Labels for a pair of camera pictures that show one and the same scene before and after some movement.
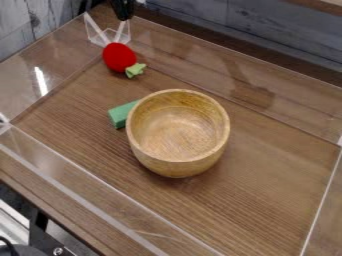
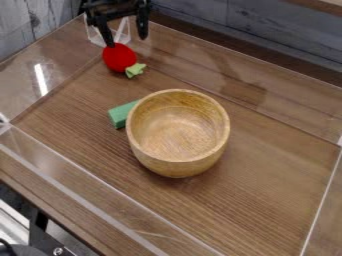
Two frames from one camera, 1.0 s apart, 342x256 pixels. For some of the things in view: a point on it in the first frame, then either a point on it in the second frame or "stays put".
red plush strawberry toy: [120, 57] stays put
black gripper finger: [123, 8] -> [104, 10]
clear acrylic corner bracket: [99, 37] stays put
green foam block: [119, 114] stays put
